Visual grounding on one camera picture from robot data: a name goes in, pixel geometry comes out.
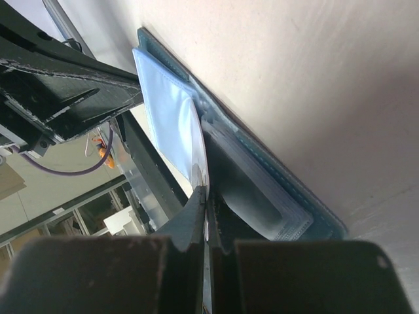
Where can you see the blue leather card holder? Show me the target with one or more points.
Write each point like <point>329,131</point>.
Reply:
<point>255,186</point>

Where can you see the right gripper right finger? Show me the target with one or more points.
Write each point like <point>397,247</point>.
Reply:
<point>250,274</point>

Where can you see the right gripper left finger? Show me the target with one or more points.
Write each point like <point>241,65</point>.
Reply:
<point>157,273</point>

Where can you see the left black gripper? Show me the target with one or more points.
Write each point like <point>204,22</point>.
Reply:
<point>52,93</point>

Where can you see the white light credit card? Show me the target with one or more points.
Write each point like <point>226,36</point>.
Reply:
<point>194,162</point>

